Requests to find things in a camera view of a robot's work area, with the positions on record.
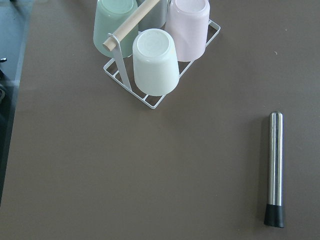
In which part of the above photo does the white upturned cup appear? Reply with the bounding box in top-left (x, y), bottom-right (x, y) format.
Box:
top-left (132, 28), bottom-right (180, 97)

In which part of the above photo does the grey upturned cup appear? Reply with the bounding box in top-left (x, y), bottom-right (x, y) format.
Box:
top-left (138, 0), bottom-right (169, 32)

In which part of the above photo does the pink upturned cup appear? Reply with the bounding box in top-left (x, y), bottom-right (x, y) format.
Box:
top-left (165, 0), bottom-right (210, 62)

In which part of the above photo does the green upturned cup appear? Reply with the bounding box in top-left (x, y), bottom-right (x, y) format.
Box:
top-left (93, 0), bottom-right (138, 58)

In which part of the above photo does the steel muddler black tip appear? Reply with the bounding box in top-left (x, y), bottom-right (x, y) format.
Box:
top-left (264, 111), bottom-right (284, 228)

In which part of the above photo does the white wire cup rack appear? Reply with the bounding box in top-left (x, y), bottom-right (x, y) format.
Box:
top-left (102, 19), bottom-right (221, 110)

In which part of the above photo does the wooden rack handle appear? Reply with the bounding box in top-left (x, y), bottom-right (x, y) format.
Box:
top-left (103, 0), bottom-right (159, 51)

